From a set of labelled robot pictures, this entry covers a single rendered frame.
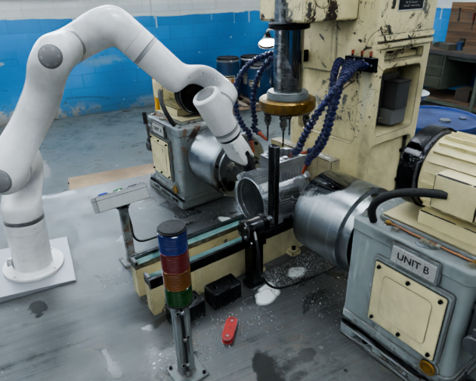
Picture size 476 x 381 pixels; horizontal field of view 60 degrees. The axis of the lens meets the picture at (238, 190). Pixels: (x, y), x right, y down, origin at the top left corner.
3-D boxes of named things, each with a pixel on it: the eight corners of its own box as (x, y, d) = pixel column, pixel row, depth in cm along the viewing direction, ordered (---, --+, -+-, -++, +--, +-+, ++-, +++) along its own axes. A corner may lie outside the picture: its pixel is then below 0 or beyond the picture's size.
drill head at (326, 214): (326, 219, 143) (332, 152, 132) (437, 278, 113) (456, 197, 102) (271, 244, 130) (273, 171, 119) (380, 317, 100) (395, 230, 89)
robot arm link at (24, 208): (-5, 227, 125) (-24, 155, 115) (18, 199, 142) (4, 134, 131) (37, 227, 127) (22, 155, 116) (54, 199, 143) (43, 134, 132)
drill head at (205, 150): (221, 163, 192) (218, 111, 181) (271, 190, 165) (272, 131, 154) (173, 178, 179) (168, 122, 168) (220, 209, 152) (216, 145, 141)
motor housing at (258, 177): (277, 199, 157) (278, 152, 149) (312, 218, 143) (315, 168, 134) (234, 214, 147) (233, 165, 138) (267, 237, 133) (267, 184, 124)
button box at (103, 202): (143, 199, 141) (139, 184, 141) (150, 197, 135) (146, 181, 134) (94, 214, 132) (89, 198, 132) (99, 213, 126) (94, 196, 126)
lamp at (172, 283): (183, 271, 92) (181, 254, 90) (196, 284, 88) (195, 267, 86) (159, 281, 89) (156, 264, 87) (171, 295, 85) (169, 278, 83)
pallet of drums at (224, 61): (279, 95, 705) (280, 51, 673) (302, 106, 638) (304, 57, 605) (213, 103, 668) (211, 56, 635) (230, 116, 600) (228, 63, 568)
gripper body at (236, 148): (210, 136, 131) (226, 160, 138) (228, 144, 123) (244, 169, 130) (227, 121, 132) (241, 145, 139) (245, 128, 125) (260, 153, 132)
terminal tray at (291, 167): (285, 165, 147) (286, 146, 144) (306, 175, 139) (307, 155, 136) (259, 173, 141) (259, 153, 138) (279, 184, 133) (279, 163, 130)
